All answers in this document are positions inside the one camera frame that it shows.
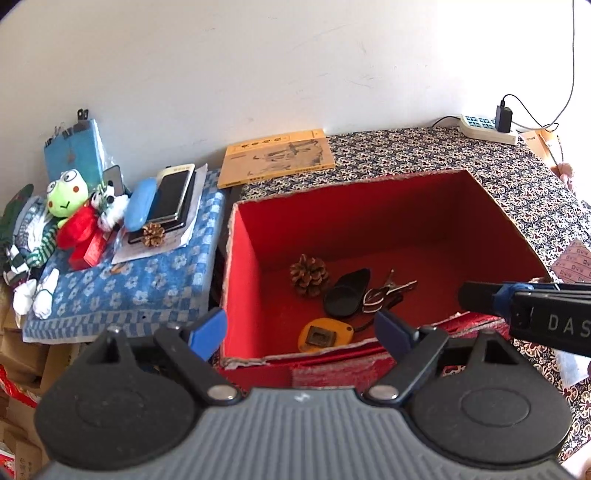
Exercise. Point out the red plastic bag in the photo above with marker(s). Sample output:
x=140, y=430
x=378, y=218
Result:
x=14, y=387

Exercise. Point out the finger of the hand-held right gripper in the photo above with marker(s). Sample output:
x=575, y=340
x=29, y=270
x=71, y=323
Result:
x=505, y=300

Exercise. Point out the small pink object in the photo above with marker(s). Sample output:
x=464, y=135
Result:
x=565, y=170

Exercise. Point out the yellow tape measure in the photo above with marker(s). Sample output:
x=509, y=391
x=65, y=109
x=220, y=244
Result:
x=323, y=337

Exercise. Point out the red fabric item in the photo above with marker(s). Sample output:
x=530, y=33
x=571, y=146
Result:
x=78, y=226

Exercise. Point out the blue glasses case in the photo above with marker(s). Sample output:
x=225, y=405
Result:
x=141, y=205

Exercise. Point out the yellow book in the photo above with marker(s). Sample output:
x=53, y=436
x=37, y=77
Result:
x=277, y=157

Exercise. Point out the black oval case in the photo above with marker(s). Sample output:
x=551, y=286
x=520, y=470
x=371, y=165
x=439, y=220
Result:
x=344, y=295

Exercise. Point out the gold edged smartphone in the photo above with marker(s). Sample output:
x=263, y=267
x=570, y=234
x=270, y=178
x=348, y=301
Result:
x=171, y=194

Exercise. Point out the large pine cone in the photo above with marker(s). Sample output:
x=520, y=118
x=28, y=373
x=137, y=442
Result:
x=309, y=274

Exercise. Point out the red cardboard box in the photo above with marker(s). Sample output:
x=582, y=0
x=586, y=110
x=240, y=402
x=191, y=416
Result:
x=415, y=221

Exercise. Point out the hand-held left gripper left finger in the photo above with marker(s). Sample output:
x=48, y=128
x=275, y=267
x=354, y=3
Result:
x=207, y=330

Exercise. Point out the white paper sheet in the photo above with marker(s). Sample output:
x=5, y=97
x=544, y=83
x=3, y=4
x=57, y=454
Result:
x=138, y=251

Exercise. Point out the green frog plush toy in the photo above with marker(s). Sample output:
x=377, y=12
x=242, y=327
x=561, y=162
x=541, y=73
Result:
x=67, y=196

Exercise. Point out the black charger plug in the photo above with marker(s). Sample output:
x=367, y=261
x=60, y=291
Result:
x=503, y=119

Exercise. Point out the red packet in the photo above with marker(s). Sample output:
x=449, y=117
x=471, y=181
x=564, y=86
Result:
x=90, y=251

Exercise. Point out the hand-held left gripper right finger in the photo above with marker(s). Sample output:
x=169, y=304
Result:
x=393, y=331

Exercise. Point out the blue wrapped notebook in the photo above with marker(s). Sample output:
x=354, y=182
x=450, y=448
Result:
x=76, y=152

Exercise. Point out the panda plush toy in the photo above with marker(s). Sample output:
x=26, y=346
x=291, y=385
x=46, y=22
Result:
x=108, y=205

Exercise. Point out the small pine cone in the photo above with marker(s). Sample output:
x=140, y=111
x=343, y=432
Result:
x=153, y=234

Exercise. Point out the stack of phones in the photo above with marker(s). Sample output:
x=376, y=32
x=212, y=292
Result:
x=194, y=203

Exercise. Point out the pink printed packet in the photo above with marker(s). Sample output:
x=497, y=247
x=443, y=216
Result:
x=575, y=261

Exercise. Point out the white power strip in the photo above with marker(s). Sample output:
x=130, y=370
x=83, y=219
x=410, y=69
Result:
x=480, y=127

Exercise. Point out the pile of cardboard boxes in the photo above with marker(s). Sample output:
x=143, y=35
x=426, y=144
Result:
x=23, y=350

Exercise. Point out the dark green fabric item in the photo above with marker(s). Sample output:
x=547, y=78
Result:
x=16, y=207

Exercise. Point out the orange cardboard envelope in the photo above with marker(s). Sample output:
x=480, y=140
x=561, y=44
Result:
x=540, y=145

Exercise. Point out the small black phone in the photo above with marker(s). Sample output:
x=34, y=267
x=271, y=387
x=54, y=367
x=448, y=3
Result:
x=114, y=180

